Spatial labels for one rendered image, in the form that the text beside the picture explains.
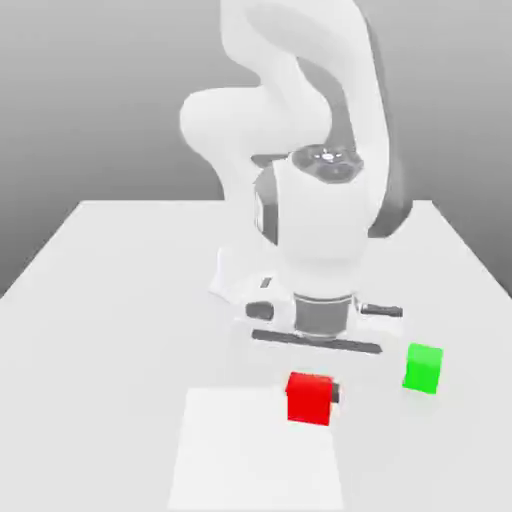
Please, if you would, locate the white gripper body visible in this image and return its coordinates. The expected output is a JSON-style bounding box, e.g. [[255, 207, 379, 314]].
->
[[238, 324, 397, 379]]

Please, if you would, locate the small red cube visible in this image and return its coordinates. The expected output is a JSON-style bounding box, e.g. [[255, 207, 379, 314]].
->
[[285, 371, 335, 428]]

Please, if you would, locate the small green cube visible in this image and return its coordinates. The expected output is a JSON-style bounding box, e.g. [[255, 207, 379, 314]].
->
[[401, 342, 445, 396]]

